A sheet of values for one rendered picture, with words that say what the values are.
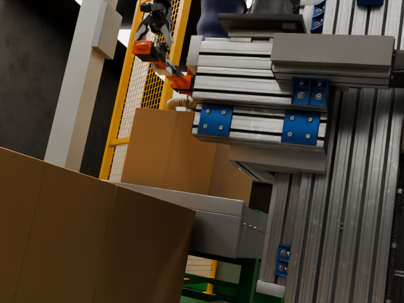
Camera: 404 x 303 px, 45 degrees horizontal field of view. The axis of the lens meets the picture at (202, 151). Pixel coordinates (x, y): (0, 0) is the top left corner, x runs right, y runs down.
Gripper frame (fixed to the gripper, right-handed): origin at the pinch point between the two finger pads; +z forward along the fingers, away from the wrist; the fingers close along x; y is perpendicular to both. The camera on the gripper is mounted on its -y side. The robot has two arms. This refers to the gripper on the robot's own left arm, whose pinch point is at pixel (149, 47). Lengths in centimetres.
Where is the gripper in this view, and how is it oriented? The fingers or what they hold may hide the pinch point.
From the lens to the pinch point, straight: 182.3
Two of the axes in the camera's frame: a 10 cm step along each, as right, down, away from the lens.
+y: 3.5, 2.3, 9.1
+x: -9.2, -1.0, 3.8
